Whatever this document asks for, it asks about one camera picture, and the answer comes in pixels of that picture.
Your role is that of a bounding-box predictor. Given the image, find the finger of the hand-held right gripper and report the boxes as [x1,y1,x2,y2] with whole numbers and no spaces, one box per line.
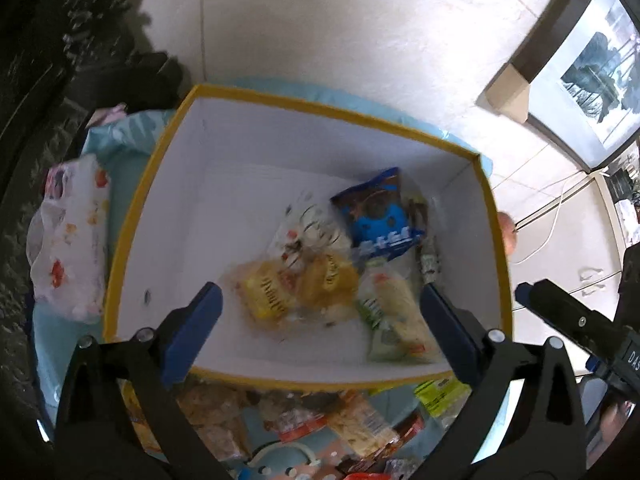
[516,280,627,362]

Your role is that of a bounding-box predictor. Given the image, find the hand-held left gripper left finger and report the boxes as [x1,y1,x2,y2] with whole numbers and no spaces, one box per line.
[54,282,224,480]

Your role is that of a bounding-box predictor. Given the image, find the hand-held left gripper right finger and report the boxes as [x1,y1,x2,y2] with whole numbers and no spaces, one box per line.
[414,283,587,480]

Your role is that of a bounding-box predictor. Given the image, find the clear packet with green label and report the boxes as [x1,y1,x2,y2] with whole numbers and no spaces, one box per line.
[355,267,447,364]

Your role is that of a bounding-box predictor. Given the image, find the long yellow snack packet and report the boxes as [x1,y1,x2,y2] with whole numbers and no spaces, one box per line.
[415,379,473,418]

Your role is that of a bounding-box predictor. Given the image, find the yellow cake packet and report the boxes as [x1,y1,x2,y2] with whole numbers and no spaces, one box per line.
[297,252,362,322]
[222,260,302,332]

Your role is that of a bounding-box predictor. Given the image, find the clear packet with black label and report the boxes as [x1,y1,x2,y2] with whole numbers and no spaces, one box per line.
[407,195,447,287]

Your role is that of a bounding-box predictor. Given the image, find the blue cookie packet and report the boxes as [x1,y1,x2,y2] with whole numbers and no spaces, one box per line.
[330,167,427,262]

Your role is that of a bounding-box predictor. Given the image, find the clear white candy packet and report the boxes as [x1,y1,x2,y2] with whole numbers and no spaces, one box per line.
[267,190,352,272]

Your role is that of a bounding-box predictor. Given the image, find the yellow cardboard box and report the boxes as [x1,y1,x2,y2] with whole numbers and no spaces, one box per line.
[102,84,514,394]

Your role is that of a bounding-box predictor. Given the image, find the person's right hand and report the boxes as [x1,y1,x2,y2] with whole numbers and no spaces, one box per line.
[597,395,632,448]

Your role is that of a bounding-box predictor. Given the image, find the white cabinet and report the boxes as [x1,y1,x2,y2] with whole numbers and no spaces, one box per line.
[500,160,640,376]

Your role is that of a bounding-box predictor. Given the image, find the clear bread packet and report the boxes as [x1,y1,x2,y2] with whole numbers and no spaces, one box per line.
[177,385,252,462]

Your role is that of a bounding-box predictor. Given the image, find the dark red snack packet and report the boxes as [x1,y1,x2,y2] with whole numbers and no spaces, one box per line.
[390,412,427,449]

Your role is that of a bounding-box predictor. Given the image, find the white printed plastic bag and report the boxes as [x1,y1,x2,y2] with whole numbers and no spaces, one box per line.
[27,155,112,322]

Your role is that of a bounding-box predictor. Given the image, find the light blue printed tablecloth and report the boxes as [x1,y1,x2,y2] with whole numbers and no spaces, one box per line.
[30,77,511,480]

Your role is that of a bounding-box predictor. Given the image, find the framed painting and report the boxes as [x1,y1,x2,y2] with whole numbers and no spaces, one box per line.
[482,0,640,171]

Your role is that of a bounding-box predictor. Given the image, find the dark carved wooden furniture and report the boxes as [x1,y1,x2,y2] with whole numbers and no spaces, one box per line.
[0,0,186,480]

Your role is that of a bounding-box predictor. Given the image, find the white cable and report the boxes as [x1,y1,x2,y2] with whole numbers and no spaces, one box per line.
[515,175,608,264]

